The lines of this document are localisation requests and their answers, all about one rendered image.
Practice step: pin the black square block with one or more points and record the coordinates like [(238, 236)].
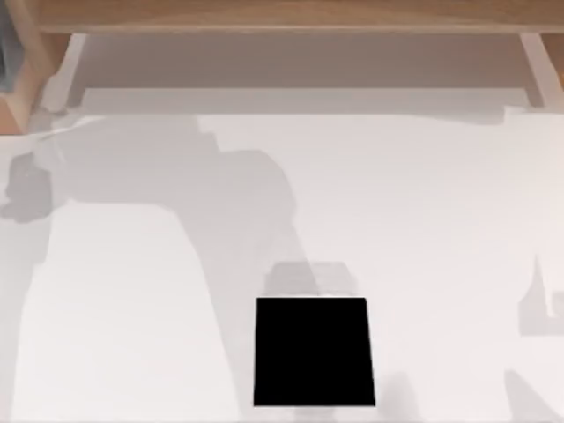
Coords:
[(313, 351)]

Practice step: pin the wooden cupboard with grey inside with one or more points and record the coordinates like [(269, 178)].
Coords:
[(17, 66)]

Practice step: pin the wooden open shelf cabinet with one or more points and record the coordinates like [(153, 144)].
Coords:
[(304, 48)]

